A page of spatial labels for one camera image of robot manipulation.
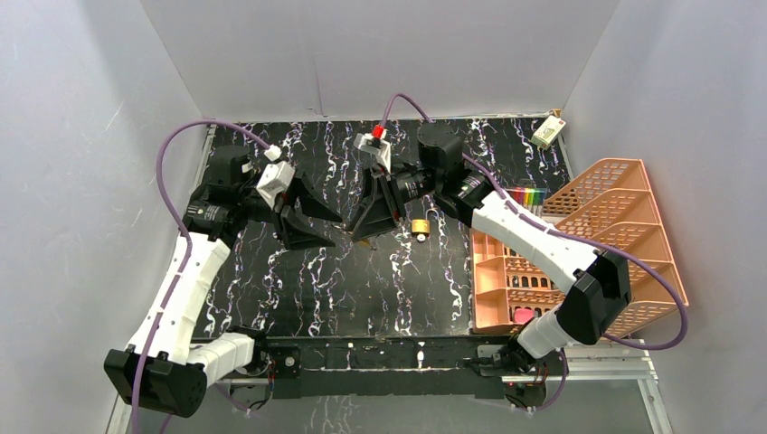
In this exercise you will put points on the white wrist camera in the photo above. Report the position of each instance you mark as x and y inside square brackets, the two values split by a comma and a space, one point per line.
[275, 180]
[375, 144]

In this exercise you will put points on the orange mesh file rack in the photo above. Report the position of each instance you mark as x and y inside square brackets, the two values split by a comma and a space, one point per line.
[612, 202]

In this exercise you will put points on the colored marker pack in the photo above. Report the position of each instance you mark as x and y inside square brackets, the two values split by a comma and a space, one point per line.
[530, 198]

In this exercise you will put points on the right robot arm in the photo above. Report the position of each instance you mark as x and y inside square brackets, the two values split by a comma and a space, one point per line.
[594, 281]

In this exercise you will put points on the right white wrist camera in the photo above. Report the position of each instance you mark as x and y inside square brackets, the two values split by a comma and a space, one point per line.
[375, 144]

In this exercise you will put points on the white box in corner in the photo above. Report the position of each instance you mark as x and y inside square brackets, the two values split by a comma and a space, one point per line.
[548, 132]

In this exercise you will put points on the pink eraser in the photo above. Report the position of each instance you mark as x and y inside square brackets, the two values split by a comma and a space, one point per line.
[522, 315]

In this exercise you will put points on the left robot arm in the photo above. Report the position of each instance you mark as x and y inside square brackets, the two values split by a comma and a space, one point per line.
[158, 369]

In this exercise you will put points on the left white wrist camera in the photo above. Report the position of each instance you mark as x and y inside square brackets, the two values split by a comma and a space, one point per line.
[275, 180]

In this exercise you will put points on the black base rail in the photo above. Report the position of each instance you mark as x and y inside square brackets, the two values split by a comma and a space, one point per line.
[478, 365]

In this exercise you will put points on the orange desk organizer tray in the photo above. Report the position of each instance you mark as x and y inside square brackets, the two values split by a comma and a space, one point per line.
[518, 260]

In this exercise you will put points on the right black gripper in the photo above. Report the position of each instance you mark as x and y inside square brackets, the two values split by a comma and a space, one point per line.
[377, 213]

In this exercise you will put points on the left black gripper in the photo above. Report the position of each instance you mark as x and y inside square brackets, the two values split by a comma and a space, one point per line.
[281, 212]

